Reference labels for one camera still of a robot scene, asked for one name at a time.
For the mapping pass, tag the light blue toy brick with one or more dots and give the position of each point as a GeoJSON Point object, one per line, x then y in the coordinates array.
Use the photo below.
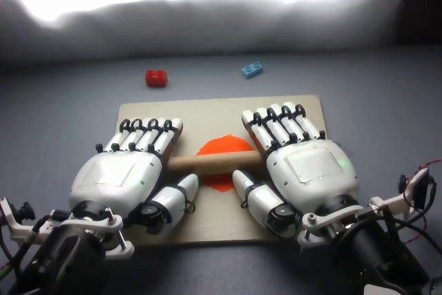
{"type": "Point", "coordinates": [251, 70]}

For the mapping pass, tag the white backdrop sheet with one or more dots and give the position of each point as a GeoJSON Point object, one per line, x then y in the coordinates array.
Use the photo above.
{"type": "Point", "coordinates": [207, 25]}

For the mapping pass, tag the orange play dough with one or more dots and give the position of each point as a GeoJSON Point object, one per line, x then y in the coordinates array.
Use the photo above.
{"type": "Point", "coordinates": [224, 144]}

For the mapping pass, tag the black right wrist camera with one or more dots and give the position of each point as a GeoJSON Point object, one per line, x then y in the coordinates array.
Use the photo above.
{"type": "Point", "coordinates": [419, 188]}

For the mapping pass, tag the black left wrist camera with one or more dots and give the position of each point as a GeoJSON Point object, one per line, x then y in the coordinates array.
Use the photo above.
{"type": "Point", "coordinates": [26, 210]}

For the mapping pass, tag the red toy brick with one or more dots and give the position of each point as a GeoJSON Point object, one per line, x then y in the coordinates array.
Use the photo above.
{"type": "Point", "coordinates": [156, 79]}

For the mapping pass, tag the light wooden board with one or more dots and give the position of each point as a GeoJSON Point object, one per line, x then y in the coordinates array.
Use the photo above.
{"type": "Point", "coordinates": [214, 215]}

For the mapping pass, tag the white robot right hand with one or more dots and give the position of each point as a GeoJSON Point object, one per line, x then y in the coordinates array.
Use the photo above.
{"type": "Point", "coordinates": [310, 170]}

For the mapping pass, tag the grey table cloth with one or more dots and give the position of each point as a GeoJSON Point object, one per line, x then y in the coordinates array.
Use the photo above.
{"type": "Point", "coordinates": [52, 119]}

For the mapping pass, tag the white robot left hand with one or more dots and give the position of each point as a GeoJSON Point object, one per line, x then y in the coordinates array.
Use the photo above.
{"type": "Point", "coordinates": [114, 177]}

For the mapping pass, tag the wooden rolling pin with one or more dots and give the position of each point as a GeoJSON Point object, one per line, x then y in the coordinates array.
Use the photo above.
{"type": "Point", "coordinates": [214, 162]}

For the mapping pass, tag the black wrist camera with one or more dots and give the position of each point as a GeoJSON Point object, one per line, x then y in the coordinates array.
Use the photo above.
{"type": "Point", "coordinates": [419, 188]}
{"type": "Point", "coordinates": [26, 210]}

